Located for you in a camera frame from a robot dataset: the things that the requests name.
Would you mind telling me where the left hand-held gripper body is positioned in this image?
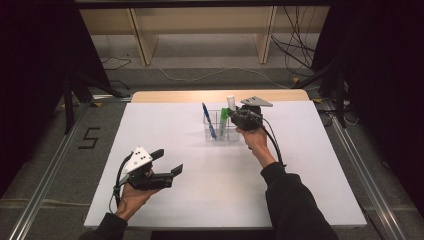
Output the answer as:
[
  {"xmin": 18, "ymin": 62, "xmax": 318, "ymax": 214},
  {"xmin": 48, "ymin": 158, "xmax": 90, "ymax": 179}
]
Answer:
[{"xmin": 122, "ymin": 146, "xmax": 174, "ymax": 192}]

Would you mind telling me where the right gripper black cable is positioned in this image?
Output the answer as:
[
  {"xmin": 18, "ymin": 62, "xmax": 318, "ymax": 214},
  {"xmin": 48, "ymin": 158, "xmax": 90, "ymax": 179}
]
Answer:
[{"xmin": 259, "ymin": 118, "xmax": 288, "ymax": 168}]

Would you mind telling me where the green highlighter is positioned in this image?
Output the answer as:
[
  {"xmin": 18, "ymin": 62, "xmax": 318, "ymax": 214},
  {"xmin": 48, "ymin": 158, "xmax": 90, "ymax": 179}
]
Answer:
[{"xmin": 218, "ymin": 107, "xmax": 230, "ymax": 138}]

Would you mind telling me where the long white floor cable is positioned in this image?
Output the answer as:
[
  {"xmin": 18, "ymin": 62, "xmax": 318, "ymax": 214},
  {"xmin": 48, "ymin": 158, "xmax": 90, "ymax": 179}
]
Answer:
[{"xmin": 155, "ymin": 64, "xmax": 291, "ymax": 90}]

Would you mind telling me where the clear plastic organizer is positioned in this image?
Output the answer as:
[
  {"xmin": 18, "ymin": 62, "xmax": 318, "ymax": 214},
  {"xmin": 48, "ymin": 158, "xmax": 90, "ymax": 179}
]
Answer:
[{"xmin": 202, "ymin": 109, "xmax": 243, "ymax": 142}]

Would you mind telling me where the black metal stand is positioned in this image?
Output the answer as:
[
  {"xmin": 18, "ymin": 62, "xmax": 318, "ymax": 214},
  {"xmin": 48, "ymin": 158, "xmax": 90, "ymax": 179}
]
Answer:
[
  {"xmin": 293, "ymin": 54, "xmax": 348, "ymax": 129},
  {"xmin": 62, "ymin": 71, "xmax": 125, "ymax": 135}
]

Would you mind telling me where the person's left hand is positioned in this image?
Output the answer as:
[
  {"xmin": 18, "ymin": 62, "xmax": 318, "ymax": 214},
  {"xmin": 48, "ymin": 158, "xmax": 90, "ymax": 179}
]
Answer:
[{"xmin": 114, "ymin": 183, "xmax": 161, "ymax": 222}]

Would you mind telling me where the aluminium floor rail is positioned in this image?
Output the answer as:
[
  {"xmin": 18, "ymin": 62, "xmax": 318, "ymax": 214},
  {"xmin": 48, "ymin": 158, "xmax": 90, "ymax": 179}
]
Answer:
[
  {"xmin": 8, "ymin": 102, "xmax": 88, "ymax": 240},
  {"xmin": 323, "ymin": 99, "xmax": 408, "ymax": 240}
]

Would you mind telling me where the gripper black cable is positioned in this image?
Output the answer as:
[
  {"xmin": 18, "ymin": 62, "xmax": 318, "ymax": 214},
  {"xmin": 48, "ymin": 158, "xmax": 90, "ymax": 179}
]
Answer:
[
  {"xmin": 259, "ymin": 118, "xmax": 288, "ymax": 168},
  {"xmin": 109, "ymin": 153, "xmax": 133, "ymax": 214}
]

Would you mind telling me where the black curtain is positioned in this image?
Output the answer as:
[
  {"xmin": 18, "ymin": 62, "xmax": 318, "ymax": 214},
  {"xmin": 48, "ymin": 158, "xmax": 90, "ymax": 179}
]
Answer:
[
  {"xmin": 311, "ymin": 0, "xmax": 424, "ymax": 208},
  {"xmin": 0, "ymin": 0, "xmax": 112, "ymax": 198}
]

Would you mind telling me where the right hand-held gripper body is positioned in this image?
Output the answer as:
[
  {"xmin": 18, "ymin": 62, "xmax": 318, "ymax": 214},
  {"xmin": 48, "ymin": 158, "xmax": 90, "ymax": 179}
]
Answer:
[{"xmin": 235, "ymin": 96, "xmax": 274, "ymax": 132}]

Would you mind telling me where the thin black floor cable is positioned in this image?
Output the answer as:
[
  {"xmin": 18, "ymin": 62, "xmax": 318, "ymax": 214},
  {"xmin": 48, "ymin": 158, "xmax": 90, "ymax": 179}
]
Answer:
[{"xmin": 101, "ymin": 56, "xmax": 133, "ymax": 71}]

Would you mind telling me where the person's right hand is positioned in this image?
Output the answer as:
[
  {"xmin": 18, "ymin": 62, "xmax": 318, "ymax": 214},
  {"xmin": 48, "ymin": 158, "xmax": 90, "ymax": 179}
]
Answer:
[{"xmin": 237, "ymin": 124, "xmax": 269, "ymax": 159}]

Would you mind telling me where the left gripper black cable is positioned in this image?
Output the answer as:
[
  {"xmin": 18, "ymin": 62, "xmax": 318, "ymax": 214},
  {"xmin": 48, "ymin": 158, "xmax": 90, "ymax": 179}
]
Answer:
[{"xmin": 109, "ymin": 153, "xmax": 133, "ymax": 214}]

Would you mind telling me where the light wooden shelf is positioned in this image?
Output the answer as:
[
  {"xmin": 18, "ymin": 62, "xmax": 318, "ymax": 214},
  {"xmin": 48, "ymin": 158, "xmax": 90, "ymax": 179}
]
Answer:
[{"xmin": 79, "ymin": 4, "xmax": 331, "ymax": 66}]

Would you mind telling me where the blue pen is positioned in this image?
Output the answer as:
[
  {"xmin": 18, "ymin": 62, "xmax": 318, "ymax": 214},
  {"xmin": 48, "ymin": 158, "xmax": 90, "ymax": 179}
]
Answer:
[{"xmin": 201, "ymin": 102, "xmax": 218, "ymax": 140}]

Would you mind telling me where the bundle of black cables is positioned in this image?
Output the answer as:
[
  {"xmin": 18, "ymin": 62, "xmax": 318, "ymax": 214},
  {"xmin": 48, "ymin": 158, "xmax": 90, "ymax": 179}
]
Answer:
[{"xmin": 270, "ymin": 5, "xmax": 317, "ymax": 72}]

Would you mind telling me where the light wooden table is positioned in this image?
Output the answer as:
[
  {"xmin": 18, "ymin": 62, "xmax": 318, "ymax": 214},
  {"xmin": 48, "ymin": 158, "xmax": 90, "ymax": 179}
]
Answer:
[{"xmin": 130, "ymin": 88, "xmax": 311, "ymax": 104}]

